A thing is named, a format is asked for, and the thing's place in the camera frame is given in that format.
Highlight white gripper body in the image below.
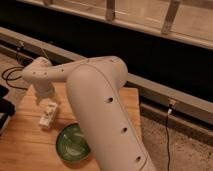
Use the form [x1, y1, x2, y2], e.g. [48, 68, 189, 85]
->
[34, 84, 55, 99]

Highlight small white bottle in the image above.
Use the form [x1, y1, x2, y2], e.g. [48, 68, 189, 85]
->
[39, 102, 59, 129]

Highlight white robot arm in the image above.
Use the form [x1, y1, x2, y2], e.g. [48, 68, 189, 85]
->
[22, 56, 157, 171]

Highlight green ceramic bowl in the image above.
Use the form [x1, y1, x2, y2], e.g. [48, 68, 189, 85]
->
[56, 123, 91, 163]

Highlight black object at left edge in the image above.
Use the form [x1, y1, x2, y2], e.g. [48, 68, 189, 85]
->
[0, 85, 15, 136]

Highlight black coiled cable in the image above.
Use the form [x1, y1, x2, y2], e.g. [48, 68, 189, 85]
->
[1, 66, 28, 90]

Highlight white cable with plug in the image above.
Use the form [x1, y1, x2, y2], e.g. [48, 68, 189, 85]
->
[39, 46, 51, 63]

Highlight black cable at right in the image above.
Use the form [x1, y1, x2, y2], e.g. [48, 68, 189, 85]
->
[165, 101, 175, 171]

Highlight wooden rail frame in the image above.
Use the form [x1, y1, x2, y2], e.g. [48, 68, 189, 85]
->
[18, 0, 213, 50]

